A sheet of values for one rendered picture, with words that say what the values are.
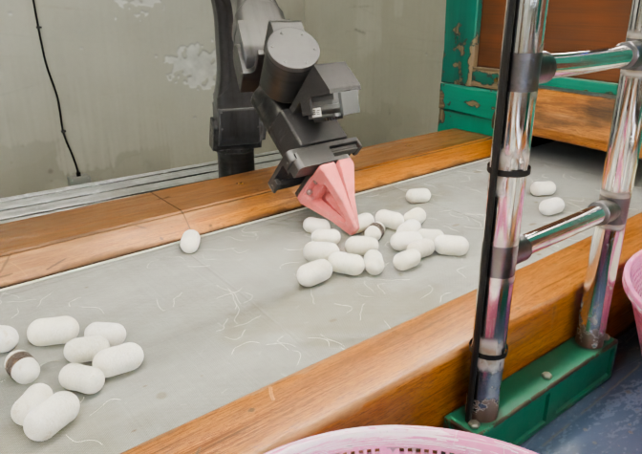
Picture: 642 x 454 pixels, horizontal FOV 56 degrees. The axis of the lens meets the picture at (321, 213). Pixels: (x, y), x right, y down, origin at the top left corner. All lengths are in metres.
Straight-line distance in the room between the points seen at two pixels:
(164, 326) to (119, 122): 2.16
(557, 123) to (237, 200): 0.48
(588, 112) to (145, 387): 0.71
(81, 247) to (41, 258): 0.04
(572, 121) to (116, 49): 2.00
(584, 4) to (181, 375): 0.78
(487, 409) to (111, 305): 0.33
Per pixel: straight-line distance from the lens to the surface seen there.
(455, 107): 1.14
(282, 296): 0.56
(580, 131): 0.94
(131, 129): 2.67
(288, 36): 0.68
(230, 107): 0.98
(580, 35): 1.01
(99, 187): 1.15
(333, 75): 0.64
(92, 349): 0.49
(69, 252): 0.67
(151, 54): 2.67
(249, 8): 0.80
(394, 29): 2.51
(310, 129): 0.68
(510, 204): 0.39
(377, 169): 0.87
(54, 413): 0.43
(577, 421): 0.56
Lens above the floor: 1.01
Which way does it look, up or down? 21 degrees down
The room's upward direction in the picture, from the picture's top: straight up
